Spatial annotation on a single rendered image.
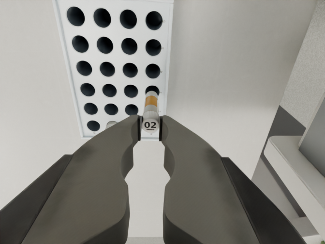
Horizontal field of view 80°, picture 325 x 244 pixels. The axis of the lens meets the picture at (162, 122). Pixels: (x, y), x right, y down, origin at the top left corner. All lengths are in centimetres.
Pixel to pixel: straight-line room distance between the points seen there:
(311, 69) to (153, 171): 110
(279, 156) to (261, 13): 13
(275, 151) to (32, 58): 24
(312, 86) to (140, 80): 120
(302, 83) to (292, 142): 109
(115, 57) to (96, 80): 3
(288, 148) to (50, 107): 24
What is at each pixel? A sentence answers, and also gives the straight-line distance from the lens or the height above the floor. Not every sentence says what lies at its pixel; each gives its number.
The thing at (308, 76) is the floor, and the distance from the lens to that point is 128.
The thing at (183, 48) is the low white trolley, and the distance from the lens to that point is 20.
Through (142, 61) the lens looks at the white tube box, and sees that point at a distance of 17.
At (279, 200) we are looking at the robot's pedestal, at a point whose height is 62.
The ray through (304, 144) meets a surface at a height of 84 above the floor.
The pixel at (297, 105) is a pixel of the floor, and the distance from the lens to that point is 133.
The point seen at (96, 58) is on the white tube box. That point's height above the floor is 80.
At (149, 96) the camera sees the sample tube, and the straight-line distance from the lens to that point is 16.
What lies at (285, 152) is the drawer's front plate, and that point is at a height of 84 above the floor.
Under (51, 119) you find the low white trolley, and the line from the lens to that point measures 26.
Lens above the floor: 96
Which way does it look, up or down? 58 degrees down
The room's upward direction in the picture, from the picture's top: 177 degrees clockwise
